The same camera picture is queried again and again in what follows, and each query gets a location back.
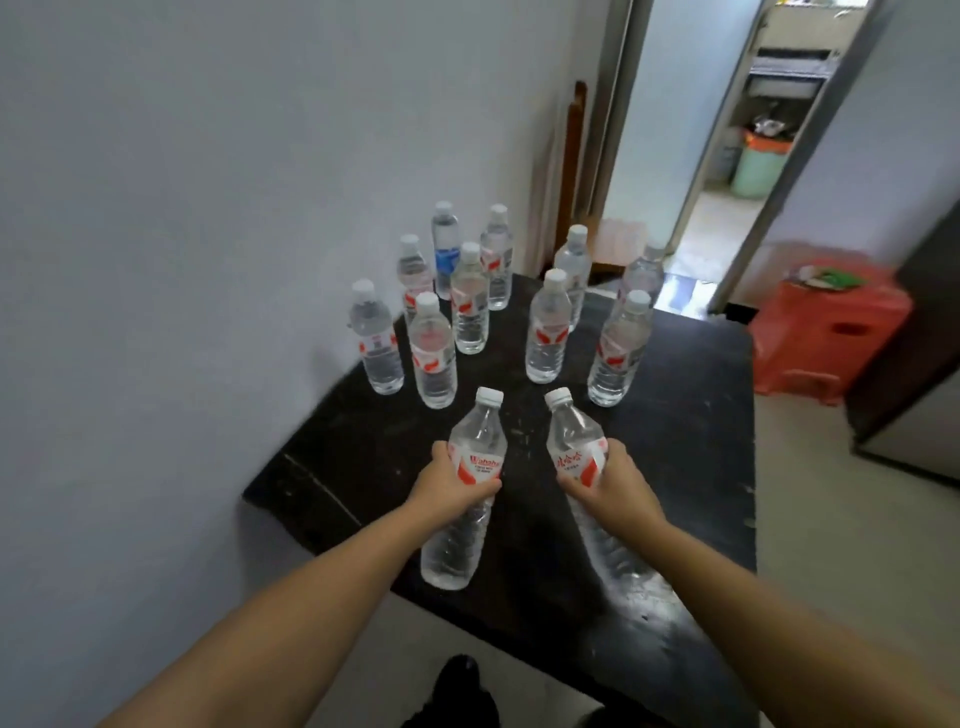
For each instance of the blue-label water bottle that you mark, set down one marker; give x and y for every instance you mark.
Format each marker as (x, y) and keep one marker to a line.
(445, 251)

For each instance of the person's right hand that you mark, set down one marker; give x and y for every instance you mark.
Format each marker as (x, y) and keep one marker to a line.
(626, 502)

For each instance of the green and white packet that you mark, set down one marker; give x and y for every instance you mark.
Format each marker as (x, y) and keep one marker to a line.
(823, 278)

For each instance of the person's left hand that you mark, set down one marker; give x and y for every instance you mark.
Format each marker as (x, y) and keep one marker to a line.
(439, 499)

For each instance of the cluster of red-label bottles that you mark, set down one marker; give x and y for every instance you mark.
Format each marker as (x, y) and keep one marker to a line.
(471, 304)

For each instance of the dark wooden door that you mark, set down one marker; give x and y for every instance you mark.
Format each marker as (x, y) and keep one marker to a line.
(911, 352)

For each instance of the grey metal shelf unit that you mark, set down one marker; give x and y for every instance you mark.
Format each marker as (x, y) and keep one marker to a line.
(795, 67)

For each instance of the person's right thumb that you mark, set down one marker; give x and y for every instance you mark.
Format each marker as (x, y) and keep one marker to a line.
(576, 490)

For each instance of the green trash bin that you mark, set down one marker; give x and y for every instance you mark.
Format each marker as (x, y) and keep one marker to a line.
(759, 169)

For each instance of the person's right forearm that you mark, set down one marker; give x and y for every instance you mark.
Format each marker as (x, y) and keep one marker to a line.
(772, 637)

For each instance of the small wooden stool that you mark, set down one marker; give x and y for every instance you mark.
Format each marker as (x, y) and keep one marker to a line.
(616, 244)

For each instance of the person's black shoe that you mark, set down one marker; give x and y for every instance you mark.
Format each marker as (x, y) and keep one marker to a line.
(454, 694)

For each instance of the brown wooden board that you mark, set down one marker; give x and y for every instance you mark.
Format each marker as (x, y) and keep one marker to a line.
(571, 165)

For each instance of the person's left thumb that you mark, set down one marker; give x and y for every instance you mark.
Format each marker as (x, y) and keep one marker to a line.
(480, 493)

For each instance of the red plastic stool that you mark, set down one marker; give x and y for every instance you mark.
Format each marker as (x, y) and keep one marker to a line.
(825, 337)

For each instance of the person's left forearm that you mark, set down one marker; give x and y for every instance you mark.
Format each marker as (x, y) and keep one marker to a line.
(285, 630)

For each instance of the clear plastic water bottle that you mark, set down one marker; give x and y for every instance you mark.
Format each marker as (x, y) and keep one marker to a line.
(574, 442)
(469, 457)

